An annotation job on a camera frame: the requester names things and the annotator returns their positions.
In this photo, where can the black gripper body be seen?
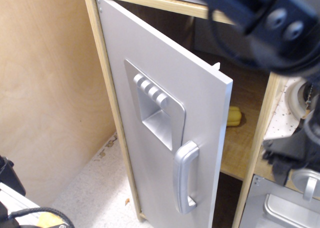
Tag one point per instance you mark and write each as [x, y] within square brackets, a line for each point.
[298, 151]

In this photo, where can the silver fridge door handle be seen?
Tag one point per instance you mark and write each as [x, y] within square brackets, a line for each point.
[183, 159]

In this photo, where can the silver fridge door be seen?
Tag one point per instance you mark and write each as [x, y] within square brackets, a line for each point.
[204, 92]

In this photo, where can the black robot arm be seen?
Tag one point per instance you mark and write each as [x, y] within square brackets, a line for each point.
[285, 40]

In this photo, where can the silver oven knob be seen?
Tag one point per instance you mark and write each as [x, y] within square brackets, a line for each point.
[307, 181]

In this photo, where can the yellow toy pepper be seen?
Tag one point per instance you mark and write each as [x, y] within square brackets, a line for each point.
[234, 116]

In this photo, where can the silver oven door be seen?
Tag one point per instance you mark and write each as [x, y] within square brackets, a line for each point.
[253, 215]

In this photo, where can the silver ice dispenser panel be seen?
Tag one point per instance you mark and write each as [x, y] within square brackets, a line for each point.
[155, 108]

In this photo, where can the orange tape piece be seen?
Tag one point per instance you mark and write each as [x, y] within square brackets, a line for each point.
[48, 220]

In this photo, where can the black box lower left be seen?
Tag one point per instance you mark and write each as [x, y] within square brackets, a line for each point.
[9, 177]

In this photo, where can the wooden toy kitchen frame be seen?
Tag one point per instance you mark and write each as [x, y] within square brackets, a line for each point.
[253, 92]

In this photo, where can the aluminium rail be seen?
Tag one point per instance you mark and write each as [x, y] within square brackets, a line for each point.
[14, 201]

